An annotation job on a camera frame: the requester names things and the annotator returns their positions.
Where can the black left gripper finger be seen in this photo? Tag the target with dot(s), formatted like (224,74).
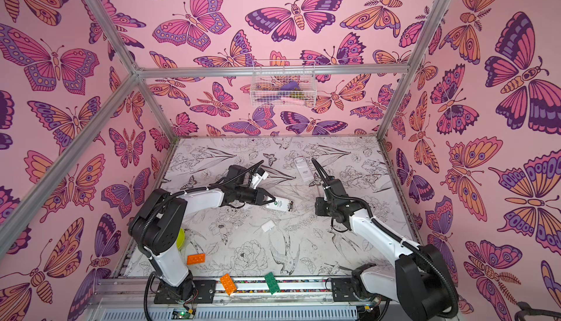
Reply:
(270,205)
(267,197)

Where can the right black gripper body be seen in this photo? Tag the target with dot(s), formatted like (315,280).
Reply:
(331,188)

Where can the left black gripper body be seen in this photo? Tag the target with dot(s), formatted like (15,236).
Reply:
(245,194)

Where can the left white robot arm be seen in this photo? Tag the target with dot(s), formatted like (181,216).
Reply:
(156,226)

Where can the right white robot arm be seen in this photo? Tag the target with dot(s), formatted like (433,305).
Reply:
(421,282)

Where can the orange brick on table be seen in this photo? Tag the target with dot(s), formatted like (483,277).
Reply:
(196,259)

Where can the small circuit board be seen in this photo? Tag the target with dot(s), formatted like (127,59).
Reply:
(183,314)

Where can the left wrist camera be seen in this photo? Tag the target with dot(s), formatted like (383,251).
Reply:
(258,176)

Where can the green brick on rail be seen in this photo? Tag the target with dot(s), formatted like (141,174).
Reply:
(272,283)

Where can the orange brick on rail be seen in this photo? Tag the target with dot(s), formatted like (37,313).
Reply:
(228,284)

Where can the white wire basket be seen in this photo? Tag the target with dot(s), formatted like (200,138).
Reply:
(287,83)

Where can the aluminium cage frame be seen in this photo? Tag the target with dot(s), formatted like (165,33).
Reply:
(35,198)

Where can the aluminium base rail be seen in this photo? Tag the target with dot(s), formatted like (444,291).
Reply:
(300,298)

